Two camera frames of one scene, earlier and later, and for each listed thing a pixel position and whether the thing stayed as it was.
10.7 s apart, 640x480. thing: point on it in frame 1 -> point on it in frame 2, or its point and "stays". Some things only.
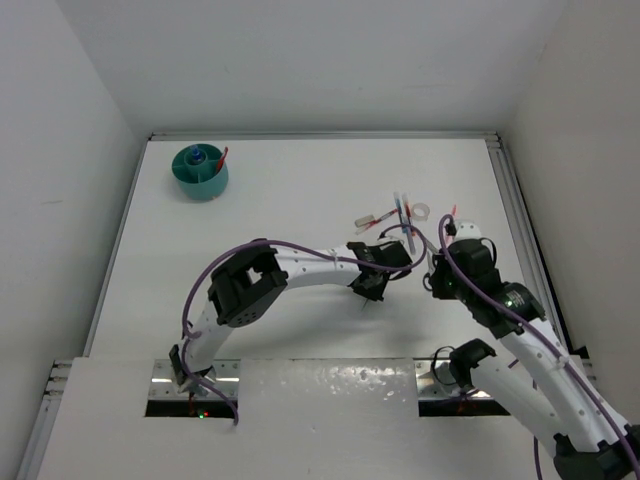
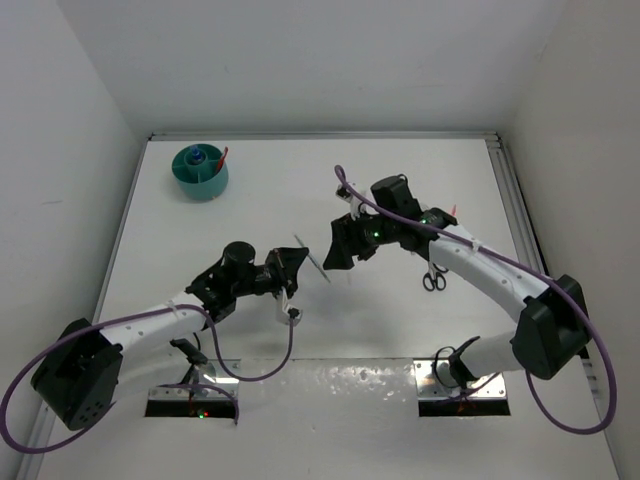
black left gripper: [375, 294] -> [290, 259]
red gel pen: [221, 161] stays
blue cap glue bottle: [196, 154] stays
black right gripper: [439, 290] -> [346, 242]
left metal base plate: [164, 386] stays
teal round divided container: [202, 180] stays
